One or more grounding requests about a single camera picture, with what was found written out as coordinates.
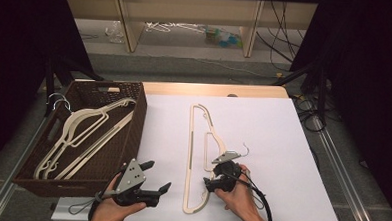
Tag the person's left hand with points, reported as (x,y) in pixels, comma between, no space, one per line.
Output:
(109,215)

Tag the brown woven basket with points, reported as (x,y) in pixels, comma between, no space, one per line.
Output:
(115,143)

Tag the black curtain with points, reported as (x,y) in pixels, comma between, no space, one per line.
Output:
(23,49)
(368,81)

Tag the white hangers on floor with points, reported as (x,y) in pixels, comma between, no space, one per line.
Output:
(167,26)

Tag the clear plastic bag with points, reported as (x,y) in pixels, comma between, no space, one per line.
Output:
(115,32)

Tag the beige wooden shelf unit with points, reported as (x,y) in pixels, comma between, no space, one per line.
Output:
(188,10)

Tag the person's right hand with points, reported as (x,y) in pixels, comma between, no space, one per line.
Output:
(241,201)

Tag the metal floor rail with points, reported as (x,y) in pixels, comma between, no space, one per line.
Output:
(344,177)
(10,182)

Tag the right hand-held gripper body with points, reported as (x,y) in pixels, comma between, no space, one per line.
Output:
(228,170)

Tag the black stand legs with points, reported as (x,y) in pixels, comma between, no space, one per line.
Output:
(313,82)
(55,77)

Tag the colourful plastic bag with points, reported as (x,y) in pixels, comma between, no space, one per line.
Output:
(223,38)

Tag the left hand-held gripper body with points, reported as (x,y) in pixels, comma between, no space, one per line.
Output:
(131,179)

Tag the white table cover sheet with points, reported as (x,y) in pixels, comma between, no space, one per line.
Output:
(273,124)

